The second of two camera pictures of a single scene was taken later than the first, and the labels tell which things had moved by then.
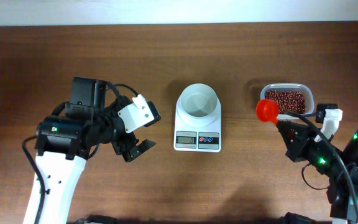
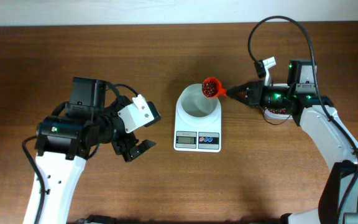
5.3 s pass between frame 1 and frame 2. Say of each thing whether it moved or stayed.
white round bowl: stayed
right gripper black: moved
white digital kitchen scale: stayed
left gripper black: stayed
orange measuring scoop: moved
